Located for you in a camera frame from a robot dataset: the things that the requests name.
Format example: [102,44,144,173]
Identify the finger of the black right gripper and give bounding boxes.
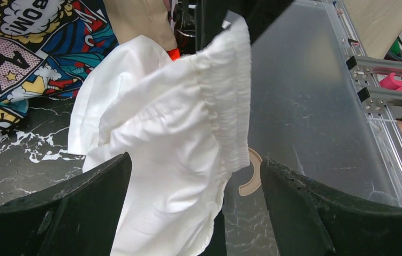
[200,0,293,44]

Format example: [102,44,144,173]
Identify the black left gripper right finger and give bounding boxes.
[260,158,402,255]

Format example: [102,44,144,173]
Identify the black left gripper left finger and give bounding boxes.
[0,153,132,255]

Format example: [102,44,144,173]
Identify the beige wooden hanger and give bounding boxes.
[238,148,263,197]

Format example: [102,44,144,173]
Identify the white shorts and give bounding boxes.
[68,17,251,255]

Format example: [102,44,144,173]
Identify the beige shorts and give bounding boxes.
[103,0,177,51]

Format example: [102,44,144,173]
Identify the comic print shorts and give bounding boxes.
[0,1,118,133]

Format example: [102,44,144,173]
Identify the orange cloth front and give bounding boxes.
[167,48,180,61]

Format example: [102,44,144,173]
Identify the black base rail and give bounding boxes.
[172,0,197,55]

